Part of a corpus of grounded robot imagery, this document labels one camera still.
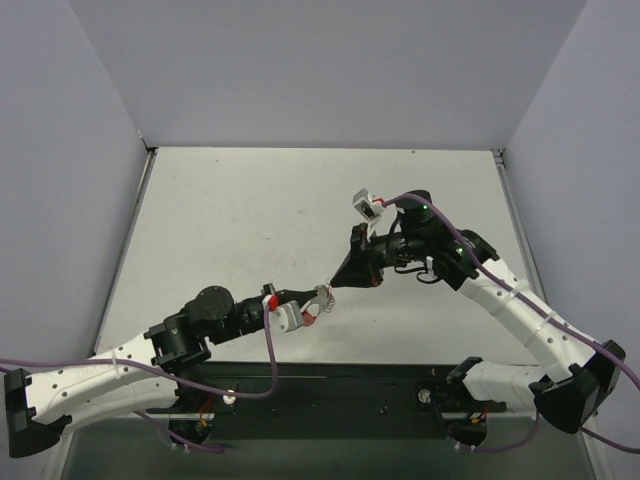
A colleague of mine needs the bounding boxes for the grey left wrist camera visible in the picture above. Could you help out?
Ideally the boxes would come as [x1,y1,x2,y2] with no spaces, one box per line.
[273,300,304,333]

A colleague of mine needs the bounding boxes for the aluminium frame rail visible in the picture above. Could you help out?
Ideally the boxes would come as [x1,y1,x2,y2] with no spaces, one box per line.
[491,148,547,301]

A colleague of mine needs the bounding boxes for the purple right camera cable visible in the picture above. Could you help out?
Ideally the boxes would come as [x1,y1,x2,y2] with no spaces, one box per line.
[382,193,640,451]

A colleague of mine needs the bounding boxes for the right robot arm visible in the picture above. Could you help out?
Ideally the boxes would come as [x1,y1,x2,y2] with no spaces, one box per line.
[330,190,626,434]

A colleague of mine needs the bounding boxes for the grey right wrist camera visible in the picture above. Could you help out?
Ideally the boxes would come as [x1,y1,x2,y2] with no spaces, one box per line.
[352,188,385,238]

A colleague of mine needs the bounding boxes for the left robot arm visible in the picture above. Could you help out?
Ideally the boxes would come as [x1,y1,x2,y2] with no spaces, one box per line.
[3,285,334,458]

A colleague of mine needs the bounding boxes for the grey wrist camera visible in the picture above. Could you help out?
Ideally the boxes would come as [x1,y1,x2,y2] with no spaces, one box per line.
[352,188,385,238]
[273,300,304,333]

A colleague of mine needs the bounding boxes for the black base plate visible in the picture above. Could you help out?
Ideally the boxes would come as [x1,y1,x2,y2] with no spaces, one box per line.
[148,363,519,443]

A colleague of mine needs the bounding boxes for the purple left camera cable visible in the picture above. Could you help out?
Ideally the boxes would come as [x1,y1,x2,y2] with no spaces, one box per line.
[0,307,281,401]

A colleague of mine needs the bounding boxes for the purple camera cable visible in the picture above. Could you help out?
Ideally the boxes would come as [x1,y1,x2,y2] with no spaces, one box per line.
[382,193,640,451]
[0,307,281,401]

